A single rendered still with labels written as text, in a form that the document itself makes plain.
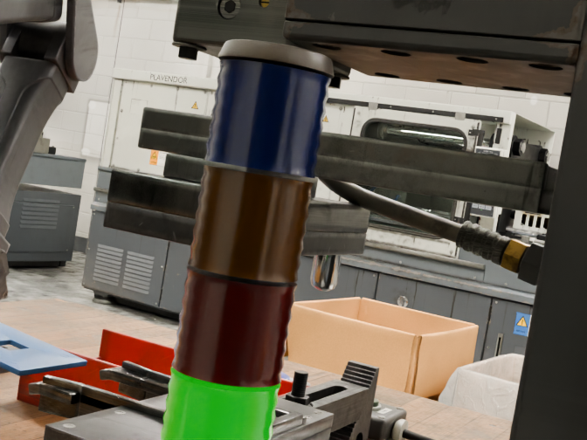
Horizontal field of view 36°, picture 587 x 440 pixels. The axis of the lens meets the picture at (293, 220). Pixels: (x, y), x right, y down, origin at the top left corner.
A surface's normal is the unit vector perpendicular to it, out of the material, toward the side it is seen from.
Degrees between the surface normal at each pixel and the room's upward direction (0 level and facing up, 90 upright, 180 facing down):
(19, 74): 61
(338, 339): 87
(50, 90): 100
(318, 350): 86
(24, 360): 5
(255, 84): 104
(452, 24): 90
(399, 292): 90
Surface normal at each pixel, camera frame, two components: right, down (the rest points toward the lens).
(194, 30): -0.45, -0.03
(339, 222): 0.88, 0.17
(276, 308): 0.62, 0.39
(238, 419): 0.40, -0.14
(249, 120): -0.30, 0.25
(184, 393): -0.55, -0.29
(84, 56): 0.97, 0.17
